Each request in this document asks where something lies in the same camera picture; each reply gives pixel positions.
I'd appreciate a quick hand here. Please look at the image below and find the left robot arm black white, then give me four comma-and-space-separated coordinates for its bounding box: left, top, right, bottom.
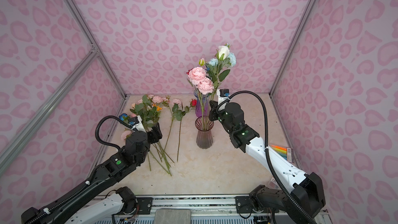
21, 123, 162, 224

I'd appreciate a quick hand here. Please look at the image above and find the grey block on rail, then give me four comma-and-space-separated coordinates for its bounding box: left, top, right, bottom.
153, 208, 191, 224

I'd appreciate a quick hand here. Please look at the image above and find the light blue flower sprig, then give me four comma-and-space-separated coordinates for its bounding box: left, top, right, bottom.
206, 43, 237, 82

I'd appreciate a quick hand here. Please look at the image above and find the white rose long stem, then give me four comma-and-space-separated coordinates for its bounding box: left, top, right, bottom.
207, 44, 231, 99

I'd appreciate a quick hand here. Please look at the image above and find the small red rose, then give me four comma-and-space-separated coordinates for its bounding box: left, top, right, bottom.
175, 99, 197, 161

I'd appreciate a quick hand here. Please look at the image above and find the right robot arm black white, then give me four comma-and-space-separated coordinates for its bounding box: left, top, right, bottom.
209, 101, 325, 224

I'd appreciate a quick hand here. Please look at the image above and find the purple blue glass vase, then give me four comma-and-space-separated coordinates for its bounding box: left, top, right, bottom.
194, 89, 209, 117

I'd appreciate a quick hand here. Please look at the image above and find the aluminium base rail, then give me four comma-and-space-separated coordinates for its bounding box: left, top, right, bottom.
57, 192, 332, 224

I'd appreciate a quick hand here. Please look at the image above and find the pink flower sprig low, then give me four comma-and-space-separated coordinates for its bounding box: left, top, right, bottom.
120, 130, 132, 141

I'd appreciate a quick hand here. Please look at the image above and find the smoky pink glass vase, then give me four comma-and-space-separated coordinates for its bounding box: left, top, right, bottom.
195, 116, 214, 149

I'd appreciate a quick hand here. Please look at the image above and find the pink flower sprig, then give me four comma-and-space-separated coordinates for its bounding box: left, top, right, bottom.
164, 99, 184, 149

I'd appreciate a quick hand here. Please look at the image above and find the black corrugated cable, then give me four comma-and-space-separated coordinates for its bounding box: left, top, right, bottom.
217, 90, 318, 224
94, 115, 133, 150

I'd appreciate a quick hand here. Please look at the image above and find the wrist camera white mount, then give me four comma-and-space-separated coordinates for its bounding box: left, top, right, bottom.
127, 116, 146, 132
217, 89, 230, 112

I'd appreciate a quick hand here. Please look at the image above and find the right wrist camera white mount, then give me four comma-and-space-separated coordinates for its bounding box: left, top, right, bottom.
217, 89, 230, 112

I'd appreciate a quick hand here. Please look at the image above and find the left black corrugated cable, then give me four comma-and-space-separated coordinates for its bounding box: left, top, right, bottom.
94, 115, 133, 150

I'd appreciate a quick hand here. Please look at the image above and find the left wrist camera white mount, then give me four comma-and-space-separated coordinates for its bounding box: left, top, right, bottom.
127, 116, 146, 132

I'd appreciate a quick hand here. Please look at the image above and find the blue flower at wall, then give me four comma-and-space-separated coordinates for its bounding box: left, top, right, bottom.
119, 113, 129, 122

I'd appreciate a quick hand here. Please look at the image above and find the right black corrugated cable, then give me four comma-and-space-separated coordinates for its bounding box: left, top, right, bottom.
217, 90, 318, 224

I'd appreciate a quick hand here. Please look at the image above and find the pink carnation sprig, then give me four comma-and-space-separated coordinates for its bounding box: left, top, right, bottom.
187, 57, 215, 128

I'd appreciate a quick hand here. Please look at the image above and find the colourful packet at wall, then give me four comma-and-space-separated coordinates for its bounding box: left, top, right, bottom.
270, 144, 294, 163

